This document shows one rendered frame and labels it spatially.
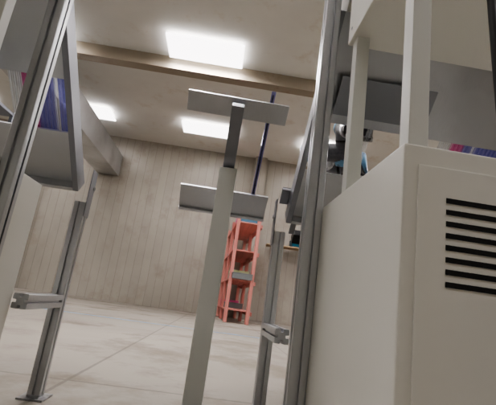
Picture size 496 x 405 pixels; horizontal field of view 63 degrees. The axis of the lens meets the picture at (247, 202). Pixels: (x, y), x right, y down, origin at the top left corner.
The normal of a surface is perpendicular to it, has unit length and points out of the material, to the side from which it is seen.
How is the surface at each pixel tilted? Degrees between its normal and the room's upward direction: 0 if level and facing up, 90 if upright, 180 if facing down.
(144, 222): 90
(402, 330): 90
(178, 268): 90
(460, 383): 90
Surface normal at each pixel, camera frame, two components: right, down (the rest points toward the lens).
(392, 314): -0.99, -0.15
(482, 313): 0.09, -0.23
